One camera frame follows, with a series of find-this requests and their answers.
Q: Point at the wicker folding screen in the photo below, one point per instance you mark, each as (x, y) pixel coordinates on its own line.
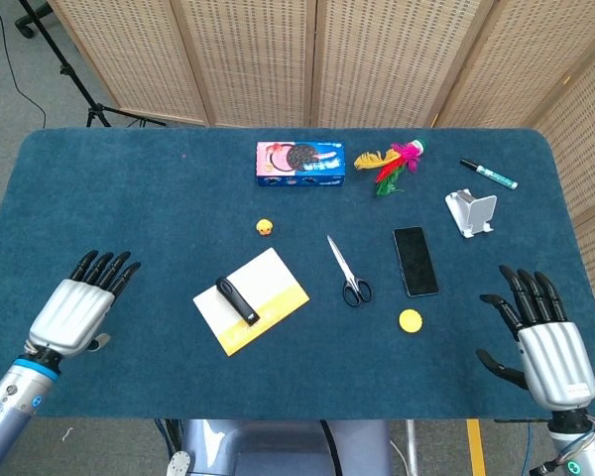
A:
(258, 59)

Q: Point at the black stapler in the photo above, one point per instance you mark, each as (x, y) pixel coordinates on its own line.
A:
(235, 300)

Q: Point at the black smartphone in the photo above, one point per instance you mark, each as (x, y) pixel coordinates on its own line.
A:
(415, 262)

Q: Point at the grey metal table leg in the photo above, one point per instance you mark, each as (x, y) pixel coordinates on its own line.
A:
(412, 446)

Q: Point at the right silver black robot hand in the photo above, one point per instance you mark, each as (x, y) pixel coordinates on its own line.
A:
(555, 362)

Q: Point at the small yellow duck toy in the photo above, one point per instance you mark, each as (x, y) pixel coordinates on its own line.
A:
(265, 227)

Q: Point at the white and yellow notebook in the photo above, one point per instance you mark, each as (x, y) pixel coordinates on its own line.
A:
(273, 282)

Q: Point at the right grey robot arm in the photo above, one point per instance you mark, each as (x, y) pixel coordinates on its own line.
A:
(590, 456)

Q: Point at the blue pink cookie box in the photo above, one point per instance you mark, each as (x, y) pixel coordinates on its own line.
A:
(300, 163)

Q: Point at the yellow round disc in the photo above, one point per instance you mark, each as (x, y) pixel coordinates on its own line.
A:
(410, 320)

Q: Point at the black tripod stand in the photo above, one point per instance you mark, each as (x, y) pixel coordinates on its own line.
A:
(59, 57)

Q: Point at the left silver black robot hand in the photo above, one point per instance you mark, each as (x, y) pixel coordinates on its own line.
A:
(72, 317)

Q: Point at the grey-blue robot torso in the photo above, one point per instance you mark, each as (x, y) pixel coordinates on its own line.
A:
(277, 451)

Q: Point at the white phone stand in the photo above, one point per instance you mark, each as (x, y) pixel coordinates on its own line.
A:
(476, 210)

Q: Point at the colourful feather shuttlecock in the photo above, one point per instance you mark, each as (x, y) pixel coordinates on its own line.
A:
(394, 161)

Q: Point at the white green marker pen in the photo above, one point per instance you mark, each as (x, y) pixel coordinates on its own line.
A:
(491, 174)

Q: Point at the blue carpet table mat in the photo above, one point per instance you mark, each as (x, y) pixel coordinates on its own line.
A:
(129, 173)

